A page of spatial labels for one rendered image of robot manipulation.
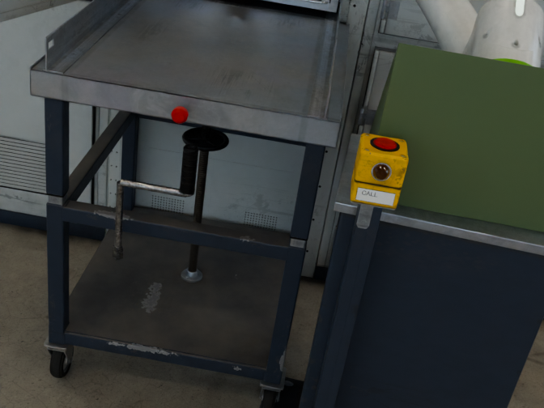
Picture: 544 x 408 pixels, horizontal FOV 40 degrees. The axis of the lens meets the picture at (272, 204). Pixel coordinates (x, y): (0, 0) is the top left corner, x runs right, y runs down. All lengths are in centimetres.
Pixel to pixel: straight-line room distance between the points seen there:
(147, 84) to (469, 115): 62
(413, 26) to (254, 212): 75
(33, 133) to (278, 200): 78
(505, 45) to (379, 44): 68
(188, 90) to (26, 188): 112
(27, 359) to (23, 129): 72
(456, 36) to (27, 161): 139
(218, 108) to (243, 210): 92
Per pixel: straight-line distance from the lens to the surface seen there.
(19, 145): 245
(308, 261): 243
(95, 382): 203
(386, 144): 126
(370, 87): 214
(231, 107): 147
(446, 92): 132
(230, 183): 232
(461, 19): 172
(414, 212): 140
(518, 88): 133
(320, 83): 163
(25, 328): 220
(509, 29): 151
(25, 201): 254
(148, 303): 200
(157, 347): 187
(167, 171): 234
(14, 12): 187
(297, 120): 146
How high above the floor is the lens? 141
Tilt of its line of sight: 30 degrees down
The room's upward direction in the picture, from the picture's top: 9 degrees clockwise
